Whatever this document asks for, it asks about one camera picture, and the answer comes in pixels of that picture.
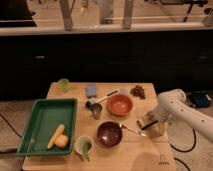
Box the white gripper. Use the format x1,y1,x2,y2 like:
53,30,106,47
147,110,166,136

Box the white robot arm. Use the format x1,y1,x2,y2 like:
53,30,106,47
148,89,213,143

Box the orange bowl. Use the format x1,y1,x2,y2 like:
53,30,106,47
106,94,133,116

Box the purple bowl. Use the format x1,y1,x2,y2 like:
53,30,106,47
96,121,123,148

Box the brown grape bunch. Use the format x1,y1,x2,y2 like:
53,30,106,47
130,85,145,99

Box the dark object on floor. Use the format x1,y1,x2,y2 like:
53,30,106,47
189,91,212,108

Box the metal measuring cup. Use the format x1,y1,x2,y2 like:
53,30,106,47
85,101,102,120

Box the blue sponge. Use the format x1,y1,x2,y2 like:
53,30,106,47
86,84,97,98

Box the white mug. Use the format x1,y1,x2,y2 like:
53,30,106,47
75,135,93,157

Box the orange fruit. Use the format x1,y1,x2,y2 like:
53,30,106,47
55,134,69,148

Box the green cup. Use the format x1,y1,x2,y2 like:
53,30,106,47
58,78,69,92

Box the green plastic tray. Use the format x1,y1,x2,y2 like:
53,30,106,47
17,98,77,156

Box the black cable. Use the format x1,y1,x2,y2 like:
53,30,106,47
170,128,198,153

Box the white handled brush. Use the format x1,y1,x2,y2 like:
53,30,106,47
87,90,119,104

